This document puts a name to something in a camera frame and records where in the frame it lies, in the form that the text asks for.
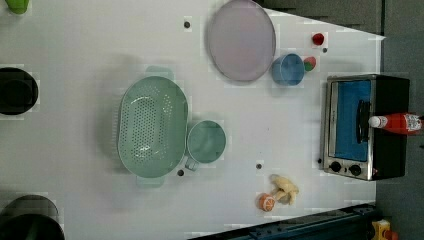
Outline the green oval colander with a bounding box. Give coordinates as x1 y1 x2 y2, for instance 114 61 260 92
117 66 188 188

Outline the yellow red toy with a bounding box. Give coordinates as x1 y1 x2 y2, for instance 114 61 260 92
372 220 399 240

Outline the green mug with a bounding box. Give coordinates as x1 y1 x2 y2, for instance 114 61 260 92
185 120 227 171

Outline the small blue bowl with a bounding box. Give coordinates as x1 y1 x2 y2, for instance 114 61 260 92
271 53 305 86

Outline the dark round base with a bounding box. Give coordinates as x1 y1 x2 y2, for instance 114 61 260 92
0 195 66 240

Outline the red plush ketchup bottle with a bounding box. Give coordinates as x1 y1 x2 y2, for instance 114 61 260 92
368 113 423 135

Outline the green object at corner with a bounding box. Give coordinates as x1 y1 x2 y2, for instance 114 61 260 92
5 0 30 15

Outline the orange slice toy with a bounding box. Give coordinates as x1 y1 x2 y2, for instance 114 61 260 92
258 193 275 212

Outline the black round container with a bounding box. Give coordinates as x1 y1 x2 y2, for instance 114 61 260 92
0 67 39 115

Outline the small red toy fruit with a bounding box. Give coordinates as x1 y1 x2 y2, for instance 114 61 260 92
312 33 325 46

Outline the round grey plate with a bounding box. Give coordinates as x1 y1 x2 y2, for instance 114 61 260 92
207 0 276 81

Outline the red toy strawberry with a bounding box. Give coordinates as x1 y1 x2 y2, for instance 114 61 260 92
304 56 317 72

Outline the peeled toy banana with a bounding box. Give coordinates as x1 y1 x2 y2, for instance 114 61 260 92
270 174 299 205

